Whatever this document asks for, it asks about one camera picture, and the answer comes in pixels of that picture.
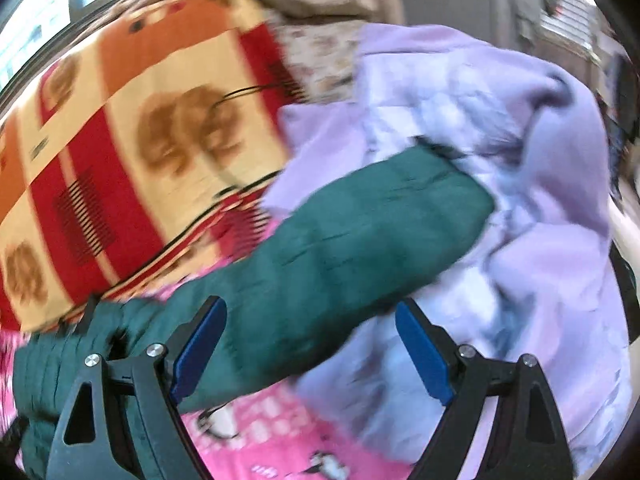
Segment beige floral bedsheet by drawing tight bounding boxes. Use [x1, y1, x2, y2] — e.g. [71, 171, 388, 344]
[267, 11, 366, 103]

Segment pink penguin blanket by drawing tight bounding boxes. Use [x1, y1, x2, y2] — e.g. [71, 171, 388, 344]
[0, 219, 411, 480]

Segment thin black cable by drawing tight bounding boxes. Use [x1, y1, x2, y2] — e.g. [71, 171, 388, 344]
[211, 81, 296, 116]

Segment green quilted puffer jacket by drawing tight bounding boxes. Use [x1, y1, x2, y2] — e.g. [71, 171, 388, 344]
[13, 146, 495, 479]

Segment red orange rose quilt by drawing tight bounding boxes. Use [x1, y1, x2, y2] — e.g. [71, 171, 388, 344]
[1, 0, 302, 332]

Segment lavender quilted jacket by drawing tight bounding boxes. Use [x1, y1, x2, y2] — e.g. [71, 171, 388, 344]
[262, 24, 631, 474]

